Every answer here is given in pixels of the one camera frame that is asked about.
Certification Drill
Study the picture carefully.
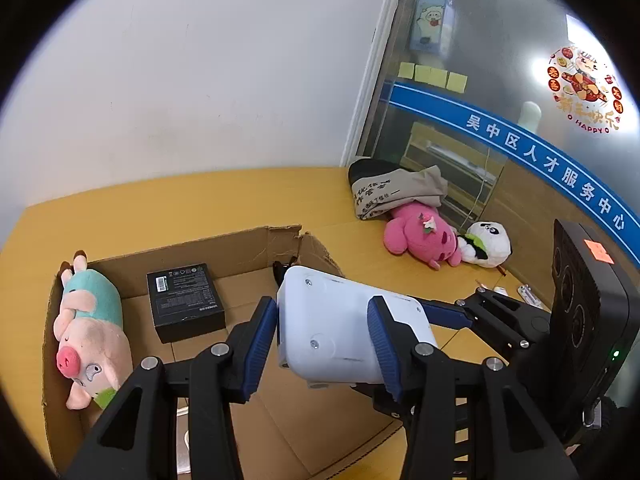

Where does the brown cardboard box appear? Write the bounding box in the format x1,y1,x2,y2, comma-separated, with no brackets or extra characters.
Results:
41,224,406,478

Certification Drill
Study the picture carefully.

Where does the blue cartoon pig poster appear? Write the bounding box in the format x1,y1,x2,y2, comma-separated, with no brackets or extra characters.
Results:
410,0,456,56

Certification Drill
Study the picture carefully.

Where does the panda plush toy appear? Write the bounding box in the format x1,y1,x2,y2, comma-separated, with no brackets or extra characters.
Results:
457,221,512,268

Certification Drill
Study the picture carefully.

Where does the red festive window decal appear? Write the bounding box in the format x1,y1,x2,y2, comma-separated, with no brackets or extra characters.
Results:
547,46,623,135

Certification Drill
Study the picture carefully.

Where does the white cable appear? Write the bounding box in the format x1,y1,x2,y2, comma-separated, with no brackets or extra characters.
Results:
465,147,493,233

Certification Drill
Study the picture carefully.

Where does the black packaging box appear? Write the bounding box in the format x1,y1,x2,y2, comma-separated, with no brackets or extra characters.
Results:
146,261,227,344

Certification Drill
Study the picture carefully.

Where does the small clear plastic item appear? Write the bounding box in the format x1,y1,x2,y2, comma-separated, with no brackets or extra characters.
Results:
517,284,543,310

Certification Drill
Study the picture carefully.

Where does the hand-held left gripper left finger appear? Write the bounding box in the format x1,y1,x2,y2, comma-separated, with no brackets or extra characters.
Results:
62,296,278,480

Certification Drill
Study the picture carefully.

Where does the white plastic device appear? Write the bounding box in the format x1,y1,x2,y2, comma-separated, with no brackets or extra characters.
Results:
276,265,440,388

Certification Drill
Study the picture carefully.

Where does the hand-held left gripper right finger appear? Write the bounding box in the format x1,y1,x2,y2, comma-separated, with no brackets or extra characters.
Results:
366,295,576,480

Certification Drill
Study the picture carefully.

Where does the white object behind glass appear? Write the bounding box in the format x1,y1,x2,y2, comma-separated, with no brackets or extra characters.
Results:
520,101,543,133

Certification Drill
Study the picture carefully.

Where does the pink plush toy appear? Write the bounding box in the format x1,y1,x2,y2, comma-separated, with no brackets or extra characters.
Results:
383,202,463,272

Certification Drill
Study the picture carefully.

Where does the blue glass banner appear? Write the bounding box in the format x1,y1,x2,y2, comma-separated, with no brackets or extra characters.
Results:
387,81,640,233

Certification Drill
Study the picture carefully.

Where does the pig plush toy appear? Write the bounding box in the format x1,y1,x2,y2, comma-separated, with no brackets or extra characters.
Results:
52,250,133,411

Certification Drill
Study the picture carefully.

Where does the beige printed cloth bag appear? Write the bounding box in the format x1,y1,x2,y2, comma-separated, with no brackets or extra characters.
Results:
348,158,448,222

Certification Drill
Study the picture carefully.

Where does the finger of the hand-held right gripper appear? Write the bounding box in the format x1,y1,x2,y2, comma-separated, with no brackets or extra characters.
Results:
350,381,417,420
415,291,553,356

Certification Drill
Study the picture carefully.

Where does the wooden shelf behind glass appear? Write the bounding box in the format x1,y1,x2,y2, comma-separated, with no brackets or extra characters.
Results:
402,121,508,226

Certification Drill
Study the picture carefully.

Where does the metal door frame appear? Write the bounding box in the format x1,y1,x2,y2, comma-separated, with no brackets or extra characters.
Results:
341,0,426,168

